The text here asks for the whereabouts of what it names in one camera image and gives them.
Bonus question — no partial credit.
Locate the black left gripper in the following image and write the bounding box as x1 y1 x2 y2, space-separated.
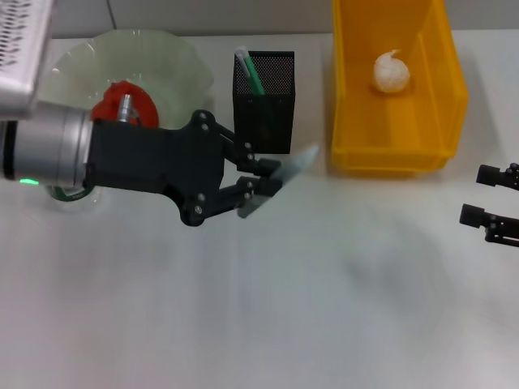
83 109 284 227

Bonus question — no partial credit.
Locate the grey marker pen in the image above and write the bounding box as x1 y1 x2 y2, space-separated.
237 143 321 220

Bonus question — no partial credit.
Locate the green pen with white cap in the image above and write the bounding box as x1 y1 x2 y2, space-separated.
234 45 268 98

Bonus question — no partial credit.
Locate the red-orange knitted orange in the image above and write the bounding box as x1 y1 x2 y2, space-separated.
89 80 160 129

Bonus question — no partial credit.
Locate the white paper ball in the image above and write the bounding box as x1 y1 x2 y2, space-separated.
368 48 411 94

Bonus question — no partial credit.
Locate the clear green-label water bottle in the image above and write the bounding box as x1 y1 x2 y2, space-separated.
40 184 103 214

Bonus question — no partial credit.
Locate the black mesh pen holder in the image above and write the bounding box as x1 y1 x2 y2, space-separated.
232 50 297 156

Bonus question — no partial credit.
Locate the pale green wavy glass plate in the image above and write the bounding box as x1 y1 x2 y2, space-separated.
38 28 216 135

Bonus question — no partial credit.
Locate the yellow plastic bin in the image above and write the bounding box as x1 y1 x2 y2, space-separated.
330 0 470 179

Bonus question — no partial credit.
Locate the grey vented wrist camera box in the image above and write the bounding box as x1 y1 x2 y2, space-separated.
0 0 54 121

